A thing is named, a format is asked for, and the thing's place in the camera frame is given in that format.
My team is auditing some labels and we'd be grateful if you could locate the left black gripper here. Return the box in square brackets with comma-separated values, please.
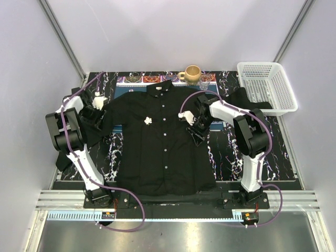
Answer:
[78, 104, 106, 131]

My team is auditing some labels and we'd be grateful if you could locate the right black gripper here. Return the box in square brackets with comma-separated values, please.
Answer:
[186, 117, 215, 147]

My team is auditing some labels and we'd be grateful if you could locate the black button shirt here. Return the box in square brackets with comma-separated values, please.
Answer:
[54, 80, 274, 196]

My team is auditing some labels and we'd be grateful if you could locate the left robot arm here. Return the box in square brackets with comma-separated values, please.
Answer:
[45, 92, 113, 208]

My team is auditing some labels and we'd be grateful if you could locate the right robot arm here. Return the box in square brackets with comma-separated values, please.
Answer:
[178, 95, 272, 208]

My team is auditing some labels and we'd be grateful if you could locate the blue patterned placemat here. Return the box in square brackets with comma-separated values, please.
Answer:
[114, 73, 226, 131]

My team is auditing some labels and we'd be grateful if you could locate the clear drinking glass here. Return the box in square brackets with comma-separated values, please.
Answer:
[199, 75, 211, 90]

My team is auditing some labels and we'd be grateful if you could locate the tan ceramic mug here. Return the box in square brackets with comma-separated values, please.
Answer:
[177, 65, 202, 85]

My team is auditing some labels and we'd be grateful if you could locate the white plastic basket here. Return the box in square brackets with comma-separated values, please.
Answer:
[237, 61, 298, 117]

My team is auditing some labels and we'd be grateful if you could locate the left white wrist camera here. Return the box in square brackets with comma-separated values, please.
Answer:
[92, 92, 108, 111]

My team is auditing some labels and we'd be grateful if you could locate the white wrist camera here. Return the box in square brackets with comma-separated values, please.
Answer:
[178, 111, 195, 125]
[92, 92, 108, 111]

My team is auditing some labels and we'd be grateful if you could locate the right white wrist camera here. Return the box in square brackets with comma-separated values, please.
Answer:
[178, 111, 195, 125]

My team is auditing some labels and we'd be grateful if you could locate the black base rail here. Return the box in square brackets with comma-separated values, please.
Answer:
[83, 188, 270, 222]

